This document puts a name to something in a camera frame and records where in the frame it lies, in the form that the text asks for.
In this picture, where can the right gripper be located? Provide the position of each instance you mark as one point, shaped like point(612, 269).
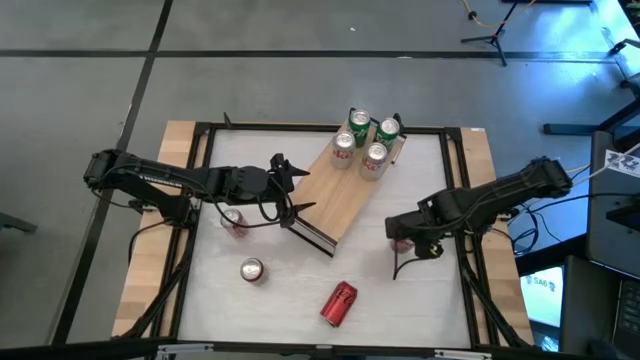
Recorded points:
point(415, 230)

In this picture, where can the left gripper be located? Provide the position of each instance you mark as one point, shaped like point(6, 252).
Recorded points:
point(260, 185)

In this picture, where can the red Coca-Cola can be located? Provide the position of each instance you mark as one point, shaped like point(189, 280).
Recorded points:
point(401, 246)
point(232, 218)
point(339, 302)
point(251, 269)

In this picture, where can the silver Diet Coke can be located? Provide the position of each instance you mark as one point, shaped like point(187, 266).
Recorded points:
point(344, 142)
point(375, 152)

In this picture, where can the green Sprite can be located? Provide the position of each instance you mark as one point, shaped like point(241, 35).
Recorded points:
point(359, 120)
point(388, 127)

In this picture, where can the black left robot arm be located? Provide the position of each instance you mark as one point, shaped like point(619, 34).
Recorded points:
point(150, 175)

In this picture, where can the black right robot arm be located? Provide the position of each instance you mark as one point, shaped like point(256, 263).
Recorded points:
point(490, 195)

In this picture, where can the light wooden board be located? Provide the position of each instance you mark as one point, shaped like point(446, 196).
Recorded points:
point(335, 195)

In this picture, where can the wooden table side board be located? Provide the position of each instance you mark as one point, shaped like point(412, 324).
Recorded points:
point(145, 270)
point(500, 280)

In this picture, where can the silver aluminium extrusion bar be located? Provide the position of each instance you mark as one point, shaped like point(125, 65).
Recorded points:
point(185, 350)
point(462, 354)

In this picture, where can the computer monitor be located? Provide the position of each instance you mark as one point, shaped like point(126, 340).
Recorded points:
point(542, 295)

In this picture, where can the black desk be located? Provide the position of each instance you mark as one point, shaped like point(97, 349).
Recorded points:
point(615, 225)

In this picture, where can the black tripod stand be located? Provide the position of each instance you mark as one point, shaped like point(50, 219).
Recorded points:
point(495, 37)

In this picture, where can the printed paper sheet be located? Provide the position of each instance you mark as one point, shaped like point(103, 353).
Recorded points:
point(622, 162)

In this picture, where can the black keyboard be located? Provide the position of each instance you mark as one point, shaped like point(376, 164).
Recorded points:
point(630, 315)

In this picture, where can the black table frame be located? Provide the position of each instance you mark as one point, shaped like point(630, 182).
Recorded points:
point(280, 126)

